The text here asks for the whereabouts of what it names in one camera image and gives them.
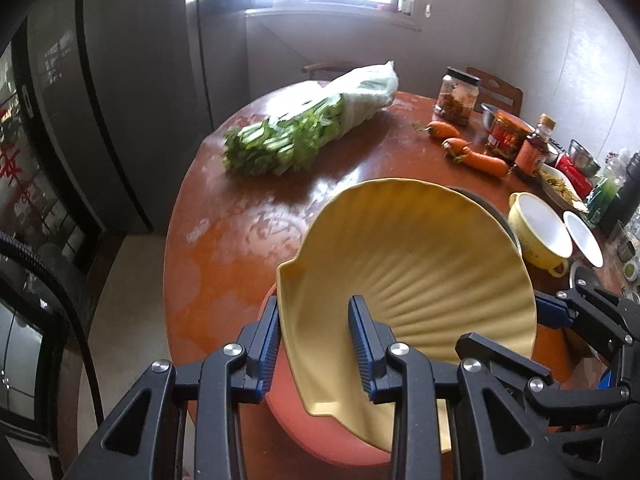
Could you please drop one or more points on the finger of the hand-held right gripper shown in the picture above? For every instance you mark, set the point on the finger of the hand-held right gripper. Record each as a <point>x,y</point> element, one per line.
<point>552,311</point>
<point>505,360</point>

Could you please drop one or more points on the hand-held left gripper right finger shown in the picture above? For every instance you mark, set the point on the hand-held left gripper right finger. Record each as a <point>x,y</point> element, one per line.
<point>364,350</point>

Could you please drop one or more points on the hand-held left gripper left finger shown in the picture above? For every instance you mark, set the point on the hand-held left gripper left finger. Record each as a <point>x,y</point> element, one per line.
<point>264,350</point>

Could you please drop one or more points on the white bowl red outside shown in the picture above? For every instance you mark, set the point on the white bowl red outside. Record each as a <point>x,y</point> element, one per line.
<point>582,235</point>

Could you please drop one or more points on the yellow shell-shaped plate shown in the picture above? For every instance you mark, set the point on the yellow shell-shaped plate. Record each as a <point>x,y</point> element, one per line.
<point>400,260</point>

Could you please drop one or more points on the white dish of pickles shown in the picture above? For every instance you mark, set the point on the white dish of pickles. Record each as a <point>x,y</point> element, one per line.
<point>560,187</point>

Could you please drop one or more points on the green plastic bottle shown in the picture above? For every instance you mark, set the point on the green plastic bottle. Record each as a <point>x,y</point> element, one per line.
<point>602,195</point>

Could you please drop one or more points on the dark bottle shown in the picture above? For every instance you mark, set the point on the dark bottle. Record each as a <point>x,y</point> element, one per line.
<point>625,200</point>

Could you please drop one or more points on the red tissue pack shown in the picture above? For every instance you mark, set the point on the red tissue pack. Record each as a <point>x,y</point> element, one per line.
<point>575,175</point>

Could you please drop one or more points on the brown sauce bottle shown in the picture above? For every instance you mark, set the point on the brown sauce bottle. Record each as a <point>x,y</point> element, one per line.
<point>532,152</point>

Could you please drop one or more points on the long carrot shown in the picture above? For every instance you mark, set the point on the long carrot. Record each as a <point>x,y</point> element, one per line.
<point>482,162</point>

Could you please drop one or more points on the red-lidded sauce jar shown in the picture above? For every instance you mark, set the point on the red-lidded sauce jar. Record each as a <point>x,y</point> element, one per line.
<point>502,137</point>

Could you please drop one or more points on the small steel bowl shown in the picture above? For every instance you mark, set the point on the small steel bowl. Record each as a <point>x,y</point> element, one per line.
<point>489,112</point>

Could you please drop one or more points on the wooden chair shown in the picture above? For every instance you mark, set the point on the wooden chair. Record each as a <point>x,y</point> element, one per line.
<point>500,90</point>

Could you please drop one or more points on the black-lidded clear jar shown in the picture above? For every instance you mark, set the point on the black-lidded clear jar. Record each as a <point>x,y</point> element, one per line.
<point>456,97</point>

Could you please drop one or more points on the bagged celery bunch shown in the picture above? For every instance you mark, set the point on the bagged celery bunch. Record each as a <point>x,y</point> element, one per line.
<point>320,115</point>

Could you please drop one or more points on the grey refrigerator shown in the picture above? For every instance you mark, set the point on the grey refrigerator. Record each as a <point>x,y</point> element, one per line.
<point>140,85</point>

